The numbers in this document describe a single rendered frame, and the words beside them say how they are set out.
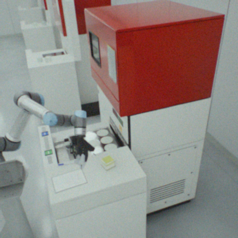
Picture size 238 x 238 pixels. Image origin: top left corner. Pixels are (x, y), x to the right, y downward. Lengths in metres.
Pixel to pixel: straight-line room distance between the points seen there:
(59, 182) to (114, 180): 0.35
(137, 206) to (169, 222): 0.85
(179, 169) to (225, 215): 0.72
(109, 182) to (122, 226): 0.44
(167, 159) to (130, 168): 0.56
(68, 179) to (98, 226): 0.40
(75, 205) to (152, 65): 1.01
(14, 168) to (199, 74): 1.46
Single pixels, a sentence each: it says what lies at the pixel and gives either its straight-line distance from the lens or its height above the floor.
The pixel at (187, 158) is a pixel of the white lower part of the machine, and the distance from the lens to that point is 2.36.
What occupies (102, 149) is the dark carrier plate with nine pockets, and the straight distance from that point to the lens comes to 2.04.
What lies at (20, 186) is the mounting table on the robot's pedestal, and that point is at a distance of 2.03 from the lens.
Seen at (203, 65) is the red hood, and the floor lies 1.50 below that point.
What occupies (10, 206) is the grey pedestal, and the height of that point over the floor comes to 0.59.
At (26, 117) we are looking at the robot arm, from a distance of 2.00.
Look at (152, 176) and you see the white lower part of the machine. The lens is 2.30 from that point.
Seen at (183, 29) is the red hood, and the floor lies 1.76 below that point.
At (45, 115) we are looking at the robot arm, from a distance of 1.58.
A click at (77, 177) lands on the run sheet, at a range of 1.75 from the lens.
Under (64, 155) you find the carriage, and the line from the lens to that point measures 2.07.
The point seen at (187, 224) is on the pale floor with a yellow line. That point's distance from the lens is 2.72.
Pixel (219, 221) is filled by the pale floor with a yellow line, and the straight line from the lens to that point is 2.81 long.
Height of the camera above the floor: 2.18
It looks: 33 degrees down
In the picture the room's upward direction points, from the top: 3 degrees counter-clockwise
